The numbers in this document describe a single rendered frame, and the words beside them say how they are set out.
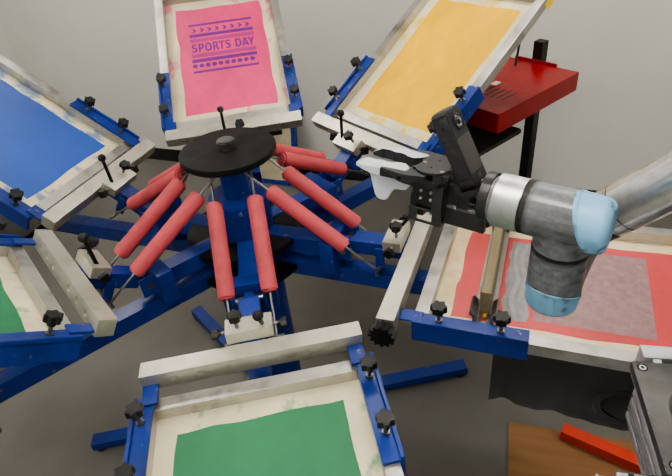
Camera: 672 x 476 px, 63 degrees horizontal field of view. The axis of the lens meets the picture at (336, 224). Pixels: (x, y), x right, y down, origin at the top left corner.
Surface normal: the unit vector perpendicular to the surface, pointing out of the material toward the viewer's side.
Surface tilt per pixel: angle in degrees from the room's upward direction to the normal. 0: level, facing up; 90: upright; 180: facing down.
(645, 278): 1
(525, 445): 0
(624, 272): 1
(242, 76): 32
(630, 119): 90
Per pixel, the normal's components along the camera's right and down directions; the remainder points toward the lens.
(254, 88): 0.01, -0.40
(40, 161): 0.42, -0.63
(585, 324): -0.11, -0.82
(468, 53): -0.48, -0.47
